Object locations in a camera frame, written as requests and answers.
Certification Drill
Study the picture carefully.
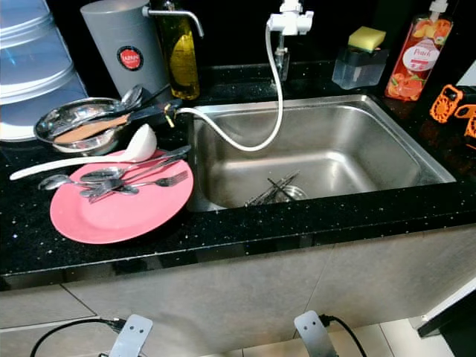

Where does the white edged dark cabinet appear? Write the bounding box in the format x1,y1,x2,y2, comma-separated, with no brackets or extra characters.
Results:
416,277,476,357

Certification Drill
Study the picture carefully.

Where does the yellow green sponge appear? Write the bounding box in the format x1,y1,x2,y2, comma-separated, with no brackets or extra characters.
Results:
348,26,387,53

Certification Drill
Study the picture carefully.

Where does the orange black gadget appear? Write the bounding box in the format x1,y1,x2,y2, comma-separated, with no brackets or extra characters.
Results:
429,83,476,140

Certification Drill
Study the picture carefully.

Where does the white ladle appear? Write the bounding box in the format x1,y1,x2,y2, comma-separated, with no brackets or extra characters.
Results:
9,123,158,181

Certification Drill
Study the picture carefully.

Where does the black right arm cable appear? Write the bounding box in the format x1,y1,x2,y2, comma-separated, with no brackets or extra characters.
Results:
320,315,369,357

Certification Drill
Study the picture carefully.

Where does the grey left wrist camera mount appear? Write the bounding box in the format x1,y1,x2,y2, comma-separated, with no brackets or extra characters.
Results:
109,313,154,357

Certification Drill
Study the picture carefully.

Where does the peach dish soap bottle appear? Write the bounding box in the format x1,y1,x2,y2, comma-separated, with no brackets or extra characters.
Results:
385,0,454,103

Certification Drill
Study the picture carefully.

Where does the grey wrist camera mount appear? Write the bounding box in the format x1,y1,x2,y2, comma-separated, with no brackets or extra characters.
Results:
294,310,340,357
109,313,154,357

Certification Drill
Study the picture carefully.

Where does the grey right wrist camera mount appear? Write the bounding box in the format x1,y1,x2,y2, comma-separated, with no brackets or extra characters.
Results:
294,310,340,357

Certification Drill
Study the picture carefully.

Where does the steel bowl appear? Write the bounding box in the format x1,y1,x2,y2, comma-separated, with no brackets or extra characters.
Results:
34,97,136,157

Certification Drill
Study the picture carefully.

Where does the stainless steel sink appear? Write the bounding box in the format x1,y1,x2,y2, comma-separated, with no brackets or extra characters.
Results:
186,93,457,213

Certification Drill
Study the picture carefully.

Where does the yellow oil bottle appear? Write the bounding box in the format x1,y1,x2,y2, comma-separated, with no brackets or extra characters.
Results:
156,0,202,101

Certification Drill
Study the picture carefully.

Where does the pink plate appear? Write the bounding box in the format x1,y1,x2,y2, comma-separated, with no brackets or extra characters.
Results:
49,149,194,245

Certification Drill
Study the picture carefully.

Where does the white faucet hose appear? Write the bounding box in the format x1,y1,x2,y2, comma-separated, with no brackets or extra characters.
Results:
177,22,285,153

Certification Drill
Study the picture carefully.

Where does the white faucet head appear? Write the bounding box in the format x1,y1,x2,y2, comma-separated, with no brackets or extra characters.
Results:
266,0,315,83

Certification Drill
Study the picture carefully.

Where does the grey water filter canister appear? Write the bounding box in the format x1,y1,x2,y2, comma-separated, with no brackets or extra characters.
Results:
80,0,205,105

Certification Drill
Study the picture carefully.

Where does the wooden spatula black handle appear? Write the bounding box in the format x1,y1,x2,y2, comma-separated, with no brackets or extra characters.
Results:
54,99,184,146

